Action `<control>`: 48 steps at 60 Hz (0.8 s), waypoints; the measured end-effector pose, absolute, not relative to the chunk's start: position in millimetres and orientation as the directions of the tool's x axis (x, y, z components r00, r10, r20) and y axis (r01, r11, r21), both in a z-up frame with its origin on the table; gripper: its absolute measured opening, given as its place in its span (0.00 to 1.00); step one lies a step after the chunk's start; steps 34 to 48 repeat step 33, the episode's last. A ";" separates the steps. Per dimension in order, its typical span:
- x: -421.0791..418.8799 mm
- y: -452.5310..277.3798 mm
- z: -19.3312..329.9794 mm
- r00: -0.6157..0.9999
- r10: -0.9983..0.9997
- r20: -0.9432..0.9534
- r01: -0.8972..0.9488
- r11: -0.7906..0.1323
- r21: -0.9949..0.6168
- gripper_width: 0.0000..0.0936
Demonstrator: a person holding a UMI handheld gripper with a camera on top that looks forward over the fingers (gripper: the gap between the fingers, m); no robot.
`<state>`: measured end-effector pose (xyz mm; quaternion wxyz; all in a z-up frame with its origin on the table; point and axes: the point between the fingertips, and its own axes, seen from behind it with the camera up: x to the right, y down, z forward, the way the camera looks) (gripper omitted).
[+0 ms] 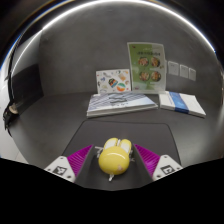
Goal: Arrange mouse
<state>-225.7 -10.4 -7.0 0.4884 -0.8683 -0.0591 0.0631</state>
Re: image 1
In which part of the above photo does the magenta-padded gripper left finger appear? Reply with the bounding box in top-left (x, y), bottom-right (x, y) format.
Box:
top-left (44, 144), bottom-right (98, 188)

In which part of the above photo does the striped grey book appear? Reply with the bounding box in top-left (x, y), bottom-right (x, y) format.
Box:
top-left (86, 92), bottom-right (159, 119)

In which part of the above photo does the yellow rabbit-shaped computer mouse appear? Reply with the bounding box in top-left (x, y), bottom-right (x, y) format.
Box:
top-left (94, 137), bottom-right (134, 183)

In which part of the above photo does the green food menu sheet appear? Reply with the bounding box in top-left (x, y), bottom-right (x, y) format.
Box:
top-left (126, 41), bottom-right (167, 93)

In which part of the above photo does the white book with blue stripe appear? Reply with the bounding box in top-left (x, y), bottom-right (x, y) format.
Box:
top-left (158, 90), bottom-right (207, 118)

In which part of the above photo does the white sticker card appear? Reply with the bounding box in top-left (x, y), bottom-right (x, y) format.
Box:
top-left (95, 68), bottom-right (132, 95)

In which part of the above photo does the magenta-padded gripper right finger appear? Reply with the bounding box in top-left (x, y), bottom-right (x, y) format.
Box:
top-left (131, 143), bottom-right (184, 186)

